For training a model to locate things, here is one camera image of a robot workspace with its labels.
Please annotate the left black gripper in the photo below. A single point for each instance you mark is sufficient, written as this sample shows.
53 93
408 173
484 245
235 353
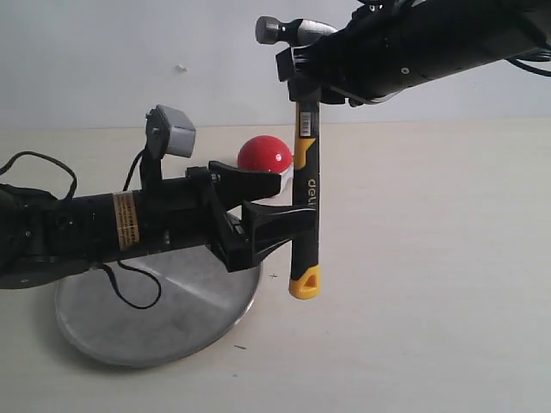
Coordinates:
192 210

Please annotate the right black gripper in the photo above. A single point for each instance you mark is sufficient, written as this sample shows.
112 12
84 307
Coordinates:
380 53

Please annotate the black yellow claw hammer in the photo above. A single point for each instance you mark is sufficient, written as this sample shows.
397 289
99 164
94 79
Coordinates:
304 282

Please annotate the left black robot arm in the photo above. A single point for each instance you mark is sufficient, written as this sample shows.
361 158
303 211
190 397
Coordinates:
44 239

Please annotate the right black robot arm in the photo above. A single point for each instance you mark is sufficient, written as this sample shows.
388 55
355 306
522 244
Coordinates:
468 34

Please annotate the red dome push button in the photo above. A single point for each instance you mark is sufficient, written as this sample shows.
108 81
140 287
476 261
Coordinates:
267 153

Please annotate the round steel plate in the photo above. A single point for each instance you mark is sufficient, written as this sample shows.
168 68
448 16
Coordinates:
182 302

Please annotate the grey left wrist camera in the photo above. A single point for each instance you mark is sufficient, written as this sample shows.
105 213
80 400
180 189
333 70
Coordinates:
169 131

